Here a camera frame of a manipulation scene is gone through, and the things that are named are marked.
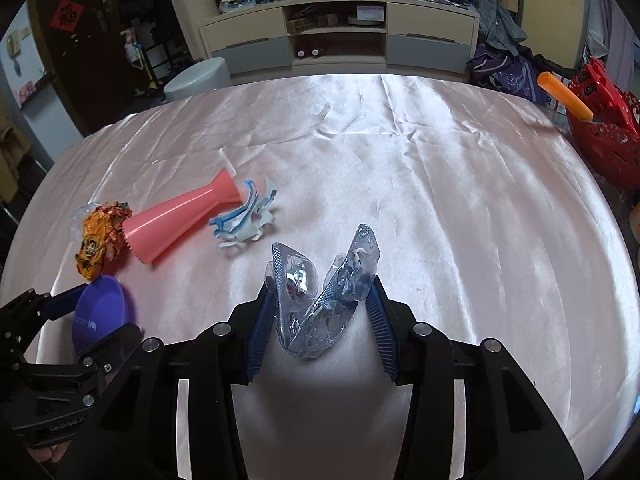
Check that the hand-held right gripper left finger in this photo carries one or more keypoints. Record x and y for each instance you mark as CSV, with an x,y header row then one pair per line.
x,y
259,332

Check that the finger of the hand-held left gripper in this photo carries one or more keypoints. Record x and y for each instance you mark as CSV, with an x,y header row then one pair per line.
x,y
55,302
112,340

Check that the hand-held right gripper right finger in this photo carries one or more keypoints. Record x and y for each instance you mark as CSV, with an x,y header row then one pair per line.
x,y
382,332

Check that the purple plastic lid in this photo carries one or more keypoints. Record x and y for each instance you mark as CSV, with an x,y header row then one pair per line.
x,y
100,305

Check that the clear plastic blister pack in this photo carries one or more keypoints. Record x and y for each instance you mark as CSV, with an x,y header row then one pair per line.
x,y
300,280

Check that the red gold foil wrapper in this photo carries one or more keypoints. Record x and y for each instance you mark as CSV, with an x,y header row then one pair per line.
x,y
97,240

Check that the clear plastic wrap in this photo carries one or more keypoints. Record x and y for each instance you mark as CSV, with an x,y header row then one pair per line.
x,y
80,215

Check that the blue white plastic piece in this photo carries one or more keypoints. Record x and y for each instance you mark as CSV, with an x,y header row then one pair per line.
x,y
240,220

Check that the pink plastic cone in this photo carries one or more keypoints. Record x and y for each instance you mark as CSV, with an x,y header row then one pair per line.
x,y
175,215

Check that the person's left hand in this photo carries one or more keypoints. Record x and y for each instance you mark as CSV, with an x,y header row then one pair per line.
x,y
47,454

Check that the brown fleece cloth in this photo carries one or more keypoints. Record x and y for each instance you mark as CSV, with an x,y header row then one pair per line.
x,y
7,160

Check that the pink satin tablecloth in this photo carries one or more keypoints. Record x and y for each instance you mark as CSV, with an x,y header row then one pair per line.
x,y
425,185

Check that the dark brown door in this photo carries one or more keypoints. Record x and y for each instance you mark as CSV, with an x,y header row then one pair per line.
x,y
80,75

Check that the yellow kick scooter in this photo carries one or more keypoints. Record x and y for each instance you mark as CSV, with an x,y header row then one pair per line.
x,y
142,60

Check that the white round stool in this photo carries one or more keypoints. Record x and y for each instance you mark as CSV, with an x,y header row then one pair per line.
x,y
197,77

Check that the purple bag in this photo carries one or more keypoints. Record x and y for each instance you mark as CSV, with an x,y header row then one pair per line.
x,y
505,77

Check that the red diamond door sign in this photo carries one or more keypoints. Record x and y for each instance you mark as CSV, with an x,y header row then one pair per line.
x,y
66,15

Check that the beige grey television cabinet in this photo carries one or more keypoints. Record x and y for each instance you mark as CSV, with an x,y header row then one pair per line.
x,y
250,35

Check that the orange stick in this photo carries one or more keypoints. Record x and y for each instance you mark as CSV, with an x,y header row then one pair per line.
x,y
562,94

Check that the red plastic basket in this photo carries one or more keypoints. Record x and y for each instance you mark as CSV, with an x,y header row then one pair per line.
x,y
605,110

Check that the grey jacket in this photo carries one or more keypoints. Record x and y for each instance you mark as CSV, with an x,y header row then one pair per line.
x,y
500,15

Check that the beige standing air conditioner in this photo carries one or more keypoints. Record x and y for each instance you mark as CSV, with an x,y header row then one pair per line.
x,y
560,5

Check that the pink curtain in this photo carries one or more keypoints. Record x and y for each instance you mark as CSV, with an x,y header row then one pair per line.
x,y
622,45

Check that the beige wall intercom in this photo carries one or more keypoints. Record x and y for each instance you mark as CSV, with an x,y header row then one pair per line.
x,y
13,47

